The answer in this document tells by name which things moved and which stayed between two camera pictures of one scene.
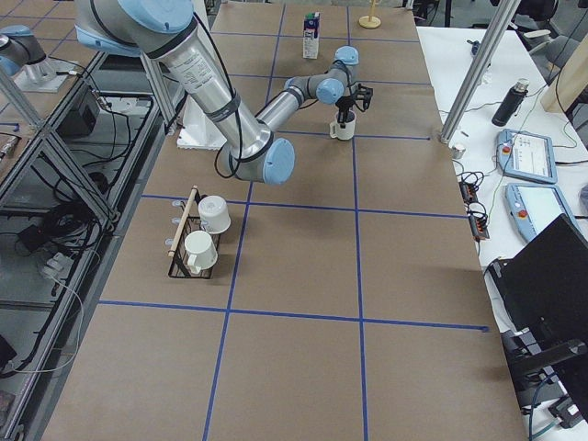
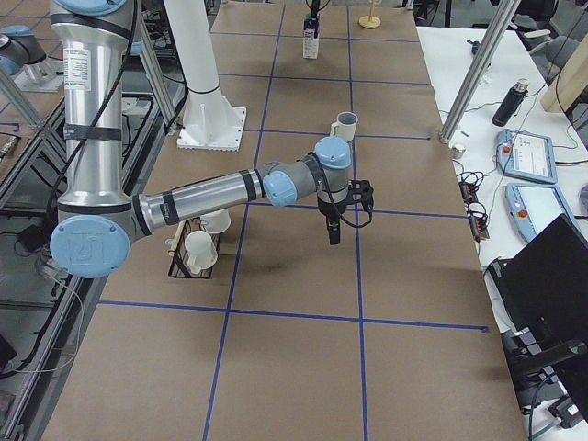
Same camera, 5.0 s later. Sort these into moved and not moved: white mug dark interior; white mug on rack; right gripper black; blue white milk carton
Moved: right gripper black
Not moved: white mug dark interior; white mug on rack; blue white milk carton
